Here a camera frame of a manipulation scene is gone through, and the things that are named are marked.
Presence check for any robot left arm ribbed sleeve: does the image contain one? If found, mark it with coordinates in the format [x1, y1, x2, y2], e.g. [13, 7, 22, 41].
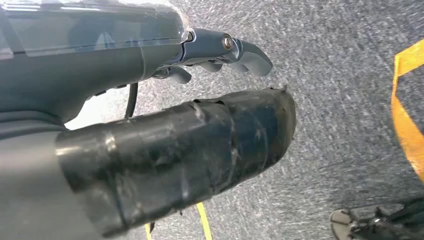
[0, 110, 65, 142]

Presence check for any yellow floor tape square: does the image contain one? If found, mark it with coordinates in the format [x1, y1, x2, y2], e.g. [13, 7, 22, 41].
[144, 202, 214, 240]
[390, 39, 424, 184]

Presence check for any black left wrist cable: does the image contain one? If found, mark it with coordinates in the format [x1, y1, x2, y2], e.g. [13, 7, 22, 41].
[124, 82, 139, 119]

